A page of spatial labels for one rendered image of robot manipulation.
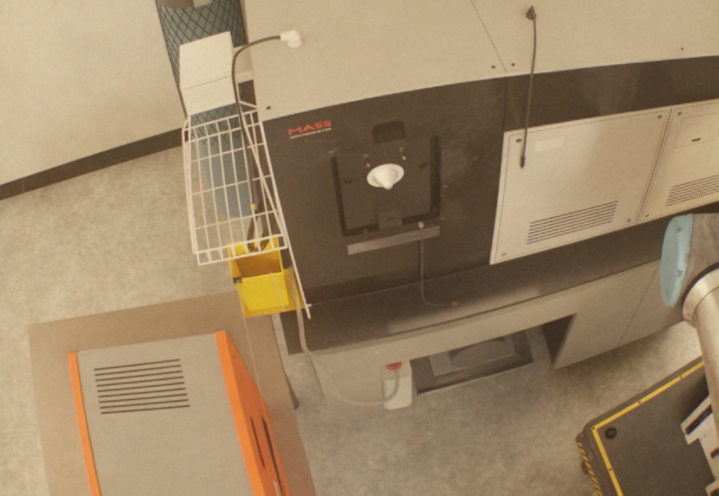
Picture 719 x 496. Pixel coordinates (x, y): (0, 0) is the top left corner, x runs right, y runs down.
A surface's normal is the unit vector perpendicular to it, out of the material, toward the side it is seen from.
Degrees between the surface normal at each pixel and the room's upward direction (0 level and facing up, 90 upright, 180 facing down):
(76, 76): 90
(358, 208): 90
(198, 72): 0
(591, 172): 90
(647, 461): 0
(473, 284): 0
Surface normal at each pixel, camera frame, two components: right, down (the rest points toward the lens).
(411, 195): 0.21, 0.83
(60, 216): -0.05, -0.52
